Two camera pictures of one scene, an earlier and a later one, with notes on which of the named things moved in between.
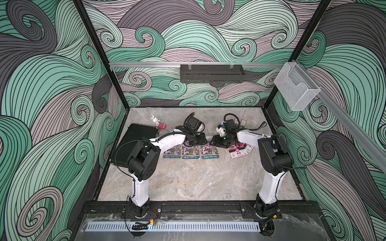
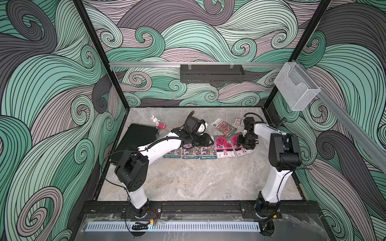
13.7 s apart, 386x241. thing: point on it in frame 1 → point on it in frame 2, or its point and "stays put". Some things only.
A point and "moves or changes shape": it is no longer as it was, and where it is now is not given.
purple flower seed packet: (192, 152) stays put
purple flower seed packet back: (208, 151) stays put
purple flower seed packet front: (175, 152) stays put
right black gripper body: (222, 141) → (247, 141)
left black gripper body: (197, 139) stays put
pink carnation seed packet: (235, 152) moves or changes shape
